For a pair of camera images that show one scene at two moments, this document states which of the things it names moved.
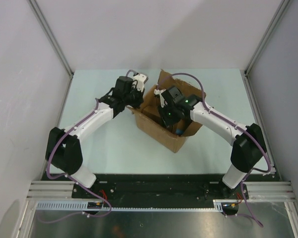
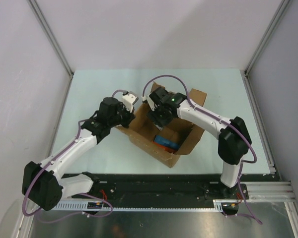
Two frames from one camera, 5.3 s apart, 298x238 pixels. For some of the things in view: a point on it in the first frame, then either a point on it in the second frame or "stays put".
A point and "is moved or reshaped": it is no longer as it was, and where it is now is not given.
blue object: x=180 y=131 -> x=165 y=141
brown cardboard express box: x=150 y=121 is moved or reshaped
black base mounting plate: x=122 y=187 stays put
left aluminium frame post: x=50 y=36 stays put
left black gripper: x=140 y=100 -> x=130 y=116
